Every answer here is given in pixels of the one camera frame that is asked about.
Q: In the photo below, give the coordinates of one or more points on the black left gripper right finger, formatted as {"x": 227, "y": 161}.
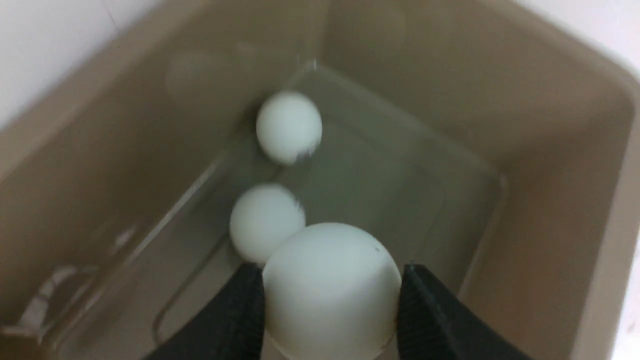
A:
{"x": 432, "y": 324}

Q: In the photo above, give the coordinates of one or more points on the white ping-pong ball with mark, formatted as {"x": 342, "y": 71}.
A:
{"x": 331, "y": 293}

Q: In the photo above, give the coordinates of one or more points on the tan plastic bin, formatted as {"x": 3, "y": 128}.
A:
{"x": 474, "y": 137}

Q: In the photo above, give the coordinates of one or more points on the white ping-pong ball hidden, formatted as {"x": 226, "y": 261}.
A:
{"x": 289, "y": 127}

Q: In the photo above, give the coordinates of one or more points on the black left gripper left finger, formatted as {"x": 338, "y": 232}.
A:
{"x": 230, "y": 327}

